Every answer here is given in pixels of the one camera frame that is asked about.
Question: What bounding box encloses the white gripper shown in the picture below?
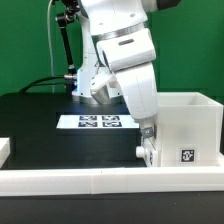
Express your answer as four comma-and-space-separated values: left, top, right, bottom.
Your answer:
116, 63, 158, 139

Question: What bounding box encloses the white drawer box front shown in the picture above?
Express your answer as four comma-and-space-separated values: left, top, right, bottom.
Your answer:
136, 138, 158, 167

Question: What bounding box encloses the white drawer cabinet frame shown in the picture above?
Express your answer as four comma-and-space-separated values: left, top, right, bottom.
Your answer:
154, 92, 223, 167

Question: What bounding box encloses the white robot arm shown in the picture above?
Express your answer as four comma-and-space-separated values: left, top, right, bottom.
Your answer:
77, 0, 181, 138

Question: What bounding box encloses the paper sheet with markers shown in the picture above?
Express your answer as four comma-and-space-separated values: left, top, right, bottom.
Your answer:
56, 115, 139, 129

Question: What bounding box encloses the white left fence piece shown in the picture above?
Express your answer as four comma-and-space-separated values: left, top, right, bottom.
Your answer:
0, 138, 10, 168

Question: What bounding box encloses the white front fence rail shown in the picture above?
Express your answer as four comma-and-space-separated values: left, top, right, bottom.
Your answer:
0, 166, 224, 196

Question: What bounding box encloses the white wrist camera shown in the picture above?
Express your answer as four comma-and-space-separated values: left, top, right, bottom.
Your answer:
90, 73, 117, 104

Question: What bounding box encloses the black camera stand pole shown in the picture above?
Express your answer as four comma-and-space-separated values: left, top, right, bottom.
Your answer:
56, 6, 77, 93

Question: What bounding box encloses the black cable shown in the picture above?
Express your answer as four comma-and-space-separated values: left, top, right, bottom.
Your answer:
18, 76, 73, 94

